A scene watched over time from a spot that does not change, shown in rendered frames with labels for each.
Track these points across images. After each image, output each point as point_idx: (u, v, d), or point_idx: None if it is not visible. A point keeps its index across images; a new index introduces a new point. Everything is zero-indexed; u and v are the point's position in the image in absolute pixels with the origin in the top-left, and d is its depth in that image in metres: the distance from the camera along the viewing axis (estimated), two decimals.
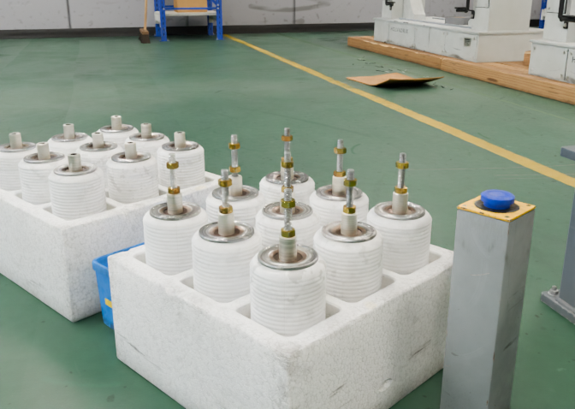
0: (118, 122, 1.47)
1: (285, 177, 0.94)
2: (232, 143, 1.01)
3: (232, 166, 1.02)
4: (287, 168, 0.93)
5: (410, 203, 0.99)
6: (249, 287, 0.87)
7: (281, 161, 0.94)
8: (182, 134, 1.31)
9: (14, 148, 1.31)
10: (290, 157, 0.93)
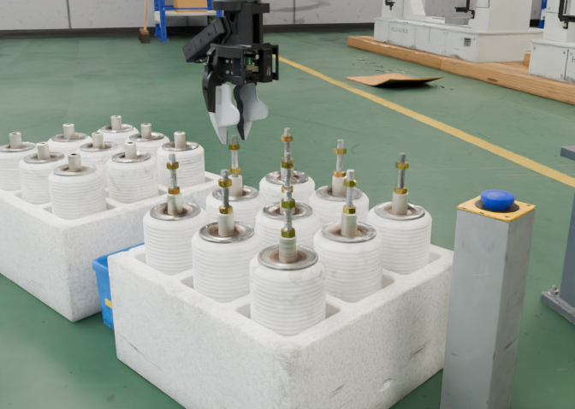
0: (118, 122, 1.47)
1: (285, 177, 0.94)
2: (237, 143, 1.01)
3: (236, 168, 1.02)
4: (287, 168, 0.93)
5: (410, 203, 0.99)
6: (249, 287, 0.87)
7: (281, 161, 0.94)
8: (182, 134, 1.31)
9: (14, 148, 1.31)
10: (290, 157, 0.93)
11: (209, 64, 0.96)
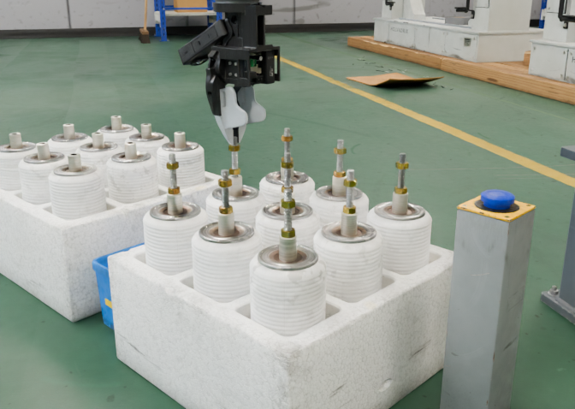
0: (118, 122, 1.47)
1: (285, 177, 0.94)
2: (231, 145, 1.01)
3: (232, 168, 1.03)
4: (287, 168, 0.93)
5: (410, 203, 0.99)
6: (249, 287, 0.87)
7: (281, 161, 0.94)
8: (182, 134, 1.31)
9: (14, 148, 1.31)
10: (290, 157, 0.93)
11: (210, 67, 0.96)
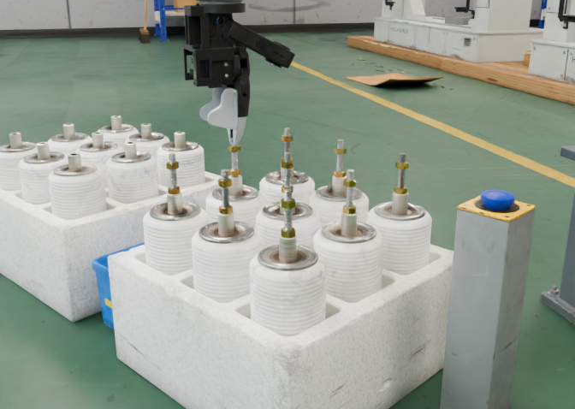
0: (118, 122, 1.47)
1: (285, 177, 0.94)
2: (236, 145, 1.01)
3: (234, 169, 1.02)
4: (287, 168, 0.93)
5: (410, 203, 0.99)
6: (249, 287, 0.87)
7: (281, 161, 0.94)
8: (182, 134, 1.31)
9: (14, 148, 1.31)
10: (290, 157, 0.93)
11: None
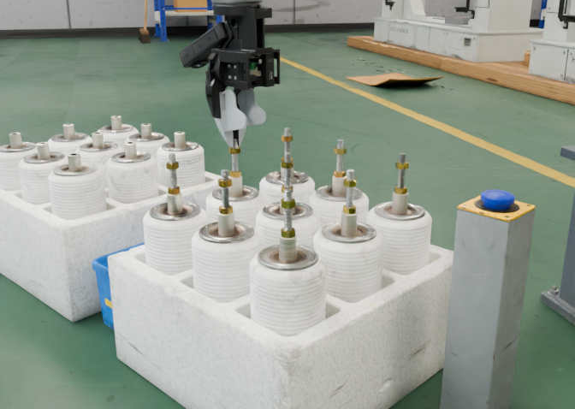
0: (118, 122, 1.47)
1: (285, 177, 0.94)
2: (235, 147, 1.01)
3: (234, 171, 1.02)
4: (287, 168, 0.93)
5: (410, 203, 0.99)
6: (249, 287, 0.87)
7: (281, 161, 0.94)
8: (182, 134, 1.31)
9: (14, 148, 1.31)
10: (290, 157, 0.93)
11: (210, 69, 0.96)
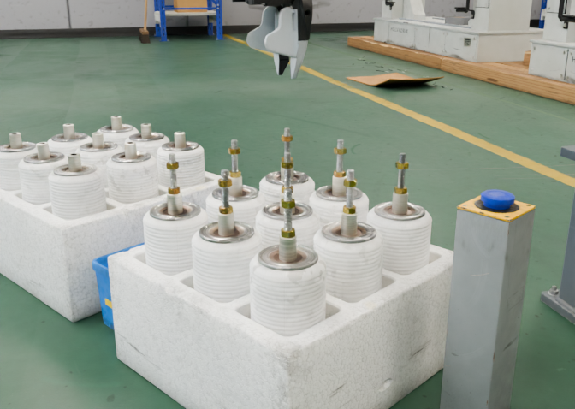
0: (118, 122, 1.47)
1: (285, 177, 0.94)
2: (233, 146, 1.02)
3: (235, 170, 1.03)
4: (287, 168, 0.93)
5: (410, 203, 0.99)
6: (249, 287, 0.87)
7: (281, 161, 0.94)
8: (182, 134, 1.31)
9: (14, 148, 1.31)
10: (290, 157, 0.93)
11: None
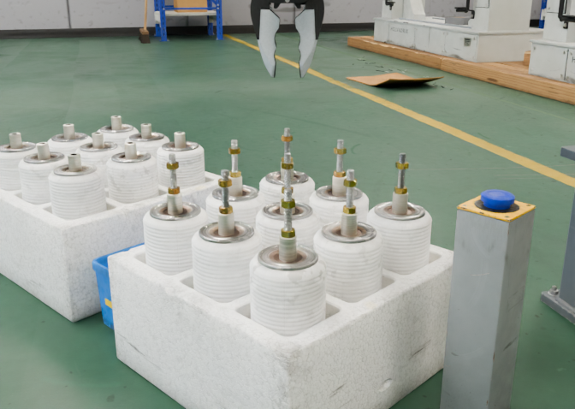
0: (118, 122, 1.47)
1: (285, 178, 0.94)
2: (233, 146, 1.02)
3: (235, 170, 1.03)
4: (287, 168, 0.93)
5: (410, 203, 0.99)
6: (249, 287, 0.87)
7: (281, 162, 0.94)
8: (182, 134, 1.31)
9: (14, 148, 1.31)
10: (290, 158, 0.93)
11: None
